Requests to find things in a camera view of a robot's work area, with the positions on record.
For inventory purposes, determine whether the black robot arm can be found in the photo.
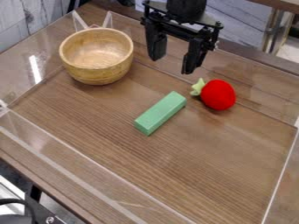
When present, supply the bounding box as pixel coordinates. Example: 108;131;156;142
140;0;224;74

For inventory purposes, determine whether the clear acrylic tray wall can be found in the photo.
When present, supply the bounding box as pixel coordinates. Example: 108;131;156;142
0;6;299;224

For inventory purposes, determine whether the red plush strawberry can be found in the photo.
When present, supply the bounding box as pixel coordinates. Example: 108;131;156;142
190;78;236;111

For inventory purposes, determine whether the wooden bowl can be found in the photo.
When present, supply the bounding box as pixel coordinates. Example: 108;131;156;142
58;27;134;86

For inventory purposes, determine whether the black table leg clamp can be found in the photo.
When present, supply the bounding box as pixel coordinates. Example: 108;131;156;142
0;182;66;224

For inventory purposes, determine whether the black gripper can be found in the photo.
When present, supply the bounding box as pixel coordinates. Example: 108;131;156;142
142;0;222;74

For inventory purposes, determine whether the green rectangular block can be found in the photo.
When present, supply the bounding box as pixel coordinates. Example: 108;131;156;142
134;91;186;136

